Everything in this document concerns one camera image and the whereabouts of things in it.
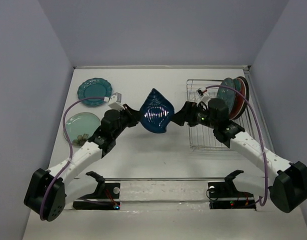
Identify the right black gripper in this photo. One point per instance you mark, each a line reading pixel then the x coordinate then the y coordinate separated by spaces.
pixel 187 114

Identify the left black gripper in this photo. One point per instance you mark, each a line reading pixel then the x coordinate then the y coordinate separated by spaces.
pixel 133 115

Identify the dark blue teardrop dish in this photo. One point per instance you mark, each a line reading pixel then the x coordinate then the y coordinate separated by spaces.
pixel 156 112

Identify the light mint glass plate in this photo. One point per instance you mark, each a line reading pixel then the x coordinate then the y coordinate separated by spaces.
pixel 80 127

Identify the teal scalloped plate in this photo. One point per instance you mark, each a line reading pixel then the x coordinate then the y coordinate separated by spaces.
pixel 94 91

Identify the dark teal round plate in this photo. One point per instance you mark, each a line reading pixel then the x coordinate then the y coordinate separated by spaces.
pixel 226 93

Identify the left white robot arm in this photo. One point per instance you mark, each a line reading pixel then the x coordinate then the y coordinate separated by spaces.
pixel 48 189

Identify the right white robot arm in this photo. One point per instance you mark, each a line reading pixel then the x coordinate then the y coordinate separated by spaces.
pixel 286 182

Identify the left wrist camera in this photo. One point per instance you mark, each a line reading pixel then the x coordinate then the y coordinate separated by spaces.
pixel 115 101

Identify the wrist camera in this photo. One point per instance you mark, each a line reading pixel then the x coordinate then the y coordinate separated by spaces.
pixel 115 101
pixel 203 96

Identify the metal wire dish rack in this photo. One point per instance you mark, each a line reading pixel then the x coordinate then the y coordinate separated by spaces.
pixel 202 137

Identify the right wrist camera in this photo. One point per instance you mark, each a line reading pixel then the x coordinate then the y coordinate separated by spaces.
pixel 203 96

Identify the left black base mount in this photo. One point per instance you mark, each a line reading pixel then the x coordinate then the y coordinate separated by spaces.
pixel 104 198

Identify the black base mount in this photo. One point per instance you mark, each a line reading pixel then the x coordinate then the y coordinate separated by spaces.
pixel 104 198
pixel 223 195

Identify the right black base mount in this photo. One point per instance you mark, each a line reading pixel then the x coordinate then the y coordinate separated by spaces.
pixel 223 195

